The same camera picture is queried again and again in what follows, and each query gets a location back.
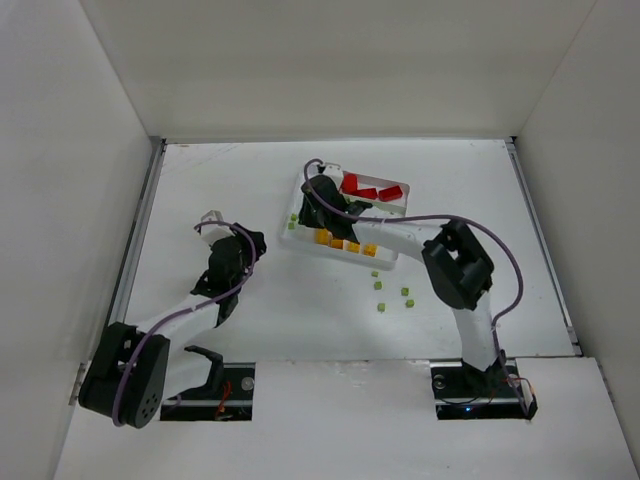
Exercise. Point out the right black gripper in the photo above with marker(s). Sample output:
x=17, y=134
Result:
x=312, y=209

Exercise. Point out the small yellow lego brick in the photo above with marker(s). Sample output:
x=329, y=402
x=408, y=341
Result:
x=352, y=247

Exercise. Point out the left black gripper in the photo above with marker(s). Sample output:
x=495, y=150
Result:
x=250, y=240

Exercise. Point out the red yellow green lego cluster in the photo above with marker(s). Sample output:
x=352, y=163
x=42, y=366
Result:
x=350, y=183

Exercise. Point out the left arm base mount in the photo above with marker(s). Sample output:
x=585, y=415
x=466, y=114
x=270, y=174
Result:
x=202, y=386

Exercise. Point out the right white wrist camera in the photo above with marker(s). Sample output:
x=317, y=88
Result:
x=333, y=171

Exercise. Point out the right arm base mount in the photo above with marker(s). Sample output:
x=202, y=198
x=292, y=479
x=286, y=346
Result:
x=464, y=393

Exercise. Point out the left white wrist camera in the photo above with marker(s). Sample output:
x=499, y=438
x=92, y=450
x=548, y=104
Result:
x=210, y=228

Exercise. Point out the long red lego brick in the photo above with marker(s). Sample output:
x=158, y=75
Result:
x=390, y=194

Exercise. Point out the yellow rounded lego brick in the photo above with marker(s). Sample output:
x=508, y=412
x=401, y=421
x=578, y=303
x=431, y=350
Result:
x=369, y=250

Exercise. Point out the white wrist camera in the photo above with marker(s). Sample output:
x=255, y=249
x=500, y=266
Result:
x=210, y=228
x=333, y=171

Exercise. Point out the long yellow lego brick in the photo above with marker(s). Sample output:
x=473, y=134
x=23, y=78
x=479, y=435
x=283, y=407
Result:
x=323, y=237

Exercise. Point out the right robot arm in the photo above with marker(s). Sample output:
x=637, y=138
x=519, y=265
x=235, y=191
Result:
x=458, y=267

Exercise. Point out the white divided sorting tray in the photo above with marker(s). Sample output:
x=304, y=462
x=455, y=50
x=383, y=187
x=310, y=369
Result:
x=302, y=239

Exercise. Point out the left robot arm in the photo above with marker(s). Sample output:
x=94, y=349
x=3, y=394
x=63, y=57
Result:
x=136, y=368

